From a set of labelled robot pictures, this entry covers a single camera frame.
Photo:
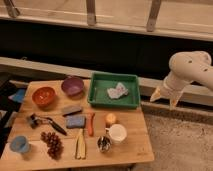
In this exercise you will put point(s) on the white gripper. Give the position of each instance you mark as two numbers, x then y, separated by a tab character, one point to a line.
172	88

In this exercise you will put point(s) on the white towel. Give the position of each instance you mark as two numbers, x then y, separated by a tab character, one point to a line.
117	92

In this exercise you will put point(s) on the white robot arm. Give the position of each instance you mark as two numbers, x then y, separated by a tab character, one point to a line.
185	68

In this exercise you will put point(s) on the small metal cup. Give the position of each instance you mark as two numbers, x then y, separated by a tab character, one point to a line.
103	144

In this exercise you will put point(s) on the blue plastic cup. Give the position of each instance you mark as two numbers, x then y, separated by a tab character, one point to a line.
20	145

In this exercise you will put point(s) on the small orange fruit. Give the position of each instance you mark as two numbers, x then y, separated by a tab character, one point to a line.
110	119

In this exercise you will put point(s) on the white mug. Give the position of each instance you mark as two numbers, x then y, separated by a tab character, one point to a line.
117	133

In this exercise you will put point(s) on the green plastic tray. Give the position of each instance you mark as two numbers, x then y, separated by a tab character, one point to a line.
100	82

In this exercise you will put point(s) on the orange carrot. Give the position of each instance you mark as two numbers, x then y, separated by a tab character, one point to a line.
90	124

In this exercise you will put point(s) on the purple bowl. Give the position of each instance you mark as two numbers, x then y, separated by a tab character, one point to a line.
72	86

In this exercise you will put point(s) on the blue sponge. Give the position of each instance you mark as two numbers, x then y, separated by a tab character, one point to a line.
75	121

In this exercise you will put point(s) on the yellow banana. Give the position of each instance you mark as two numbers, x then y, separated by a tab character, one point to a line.
80	145

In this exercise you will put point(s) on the wooden table board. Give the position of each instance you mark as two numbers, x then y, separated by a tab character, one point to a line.
136	148

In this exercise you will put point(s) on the bunch of dark grapes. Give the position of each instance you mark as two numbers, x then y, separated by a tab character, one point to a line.
54	144

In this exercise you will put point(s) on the orange bowl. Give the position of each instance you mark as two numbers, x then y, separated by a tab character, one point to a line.
44	96

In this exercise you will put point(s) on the blue cloth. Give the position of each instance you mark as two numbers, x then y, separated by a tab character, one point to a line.
18	96

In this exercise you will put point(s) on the black handled brush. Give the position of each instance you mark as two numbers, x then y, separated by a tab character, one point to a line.
35	120

